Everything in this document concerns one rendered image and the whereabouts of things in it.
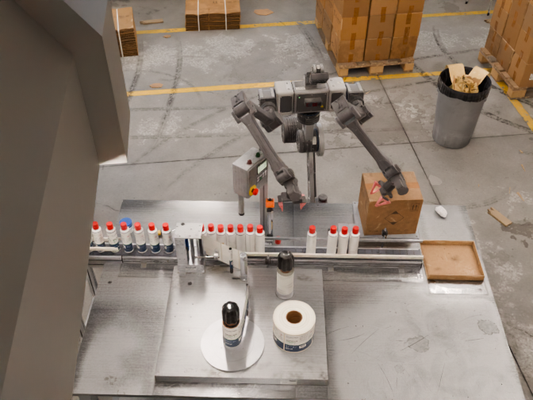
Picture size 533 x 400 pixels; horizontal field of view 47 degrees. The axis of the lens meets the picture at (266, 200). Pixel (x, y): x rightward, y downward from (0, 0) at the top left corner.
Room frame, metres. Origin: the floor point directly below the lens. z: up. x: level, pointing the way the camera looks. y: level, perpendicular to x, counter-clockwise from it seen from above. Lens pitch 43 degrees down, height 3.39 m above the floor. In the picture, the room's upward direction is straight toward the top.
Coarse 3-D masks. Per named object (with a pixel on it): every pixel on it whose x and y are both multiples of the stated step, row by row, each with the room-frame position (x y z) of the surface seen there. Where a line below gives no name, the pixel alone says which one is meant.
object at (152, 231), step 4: (148, 224) 2.31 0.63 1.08; (152, 224) 2.31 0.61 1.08; (152, 228) 2.30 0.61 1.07; (156, 228) 2.33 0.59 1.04; (148, 232) 2.30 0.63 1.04; (152, 232) 2.29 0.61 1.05; (156, 232) 2.30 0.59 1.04; (148, 236) 2.30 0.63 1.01; (152, 236) 2.29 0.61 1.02; (156, 236) 2.30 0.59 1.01; (152, 240) 2.29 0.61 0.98; (156, 240) 2.30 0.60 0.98; (152, 244) 2.29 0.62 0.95; (156, 244) 2.29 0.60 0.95; (152, 248) 2.29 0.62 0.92; (156, 248) 2.29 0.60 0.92; (152, 252) 2.29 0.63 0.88; (156, 252) 2.29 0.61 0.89
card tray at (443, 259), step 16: (432, 240) 2.40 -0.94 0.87; (448, 240) 2.40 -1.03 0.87; (464, 240) 2.40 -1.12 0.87; (432, 256) 2.31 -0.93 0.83; (448, 256) 2.31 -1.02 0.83; (464, 256) 2.31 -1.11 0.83; (432, 272) 2.19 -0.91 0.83; (448, 272) 2.19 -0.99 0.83; (464, 272) 2.19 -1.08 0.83; (480, 272) 2.19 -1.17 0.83
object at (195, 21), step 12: (192, 0) 6.95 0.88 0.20; (204, 0) 6.95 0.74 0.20; (216, 0) 6.95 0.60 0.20; (228, 0) 6.95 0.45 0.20; (192, 12) 6.63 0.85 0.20; (204, 12) 6.63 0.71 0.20; (216, 12) 6.62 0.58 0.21; (228, 12) 6.63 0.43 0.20; (192, 24) 6.58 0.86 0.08; (204, 24) 6.59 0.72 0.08; (216, 24) 6.60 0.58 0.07; (228, 24) 6.61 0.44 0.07
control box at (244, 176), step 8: (248, 152) 2.43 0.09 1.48; (256, 152) 2.43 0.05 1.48; (240, 160) 2.37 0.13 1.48; (256, 160) 2.37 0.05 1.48; (232, 168) 2.34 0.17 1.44; (240, 168) 2.31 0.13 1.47; (248, 168) 2.31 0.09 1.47; (256, 168) 2.34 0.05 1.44; (240, 176) 2.31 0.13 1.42; (248, 176) 2.29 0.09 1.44; (256, 176) 2.34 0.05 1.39; (240, 184) 2.32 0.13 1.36; (248, 184) 2.29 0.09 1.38; (256, 184) 2.34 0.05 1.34; (264, 184) 2.40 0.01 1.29; (240, 192) 2.32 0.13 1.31; (248, 192) 2.29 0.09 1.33
